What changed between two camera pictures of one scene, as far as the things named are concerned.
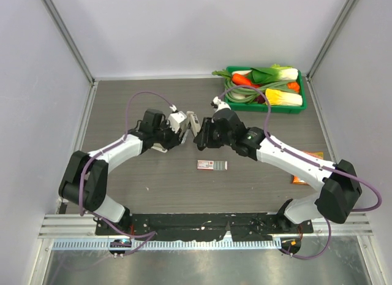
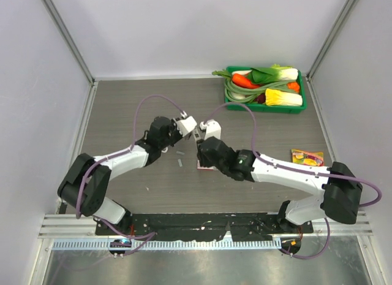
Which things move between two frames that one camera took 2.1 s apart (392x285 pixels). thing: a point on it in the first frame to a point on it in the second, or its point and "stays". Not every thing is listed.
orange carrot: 242,80 stays
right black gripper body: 217,140 to 205,162
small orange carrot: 293,86 stays
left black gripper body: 165,136 stays
